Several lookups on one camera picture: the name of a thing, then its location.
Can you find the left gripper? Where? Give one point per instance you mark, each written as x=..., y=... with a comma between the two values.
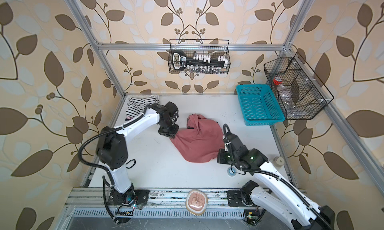
x=173, y=133

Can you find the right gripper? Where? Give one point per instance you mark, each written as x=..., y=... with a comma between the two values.
x=220, y=155

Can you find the black white striped tank top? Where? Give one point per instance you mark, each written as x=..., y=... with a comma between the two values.
x=137, y=105

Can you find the maroon tank top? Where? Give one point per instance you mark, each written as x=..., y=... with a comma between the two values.
x=201, y=141

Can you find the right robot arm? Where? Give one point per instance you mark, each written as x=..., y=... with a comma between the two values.
x=270, y=190

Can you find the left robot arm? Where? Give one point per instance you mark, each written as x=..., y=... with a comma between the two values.
x=112, y=150

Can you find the blue tape roll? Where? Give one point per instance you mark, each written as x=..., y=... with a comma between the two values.
x=231, y=172

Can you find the white plastic cup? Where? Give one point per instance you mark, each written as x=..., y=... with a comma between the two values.
x=279, y=162

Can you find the teal plastic basket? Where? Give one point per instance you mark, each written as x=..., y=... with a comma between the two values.
x=259, y=105

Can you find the black tool in basket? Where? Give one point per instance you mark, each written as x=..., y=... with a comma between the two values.
x=199, y=61

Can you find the pink round badge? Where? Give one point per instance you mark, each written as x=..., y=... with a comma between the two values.
x=196, y=202

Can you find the red capped bottle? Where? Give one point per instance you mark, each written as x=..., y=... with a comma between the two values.
x=277, y=80

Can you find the back wire basket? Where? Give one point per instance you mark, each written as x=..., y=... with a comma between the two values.
x=200, y=45

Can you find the wire basket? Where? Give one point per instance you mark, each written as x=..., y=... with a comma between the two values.
x=200, y=45
x=302, y=94

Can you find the right wire basket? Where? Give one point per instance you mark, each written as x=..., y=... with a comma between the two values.
x=302, y=94

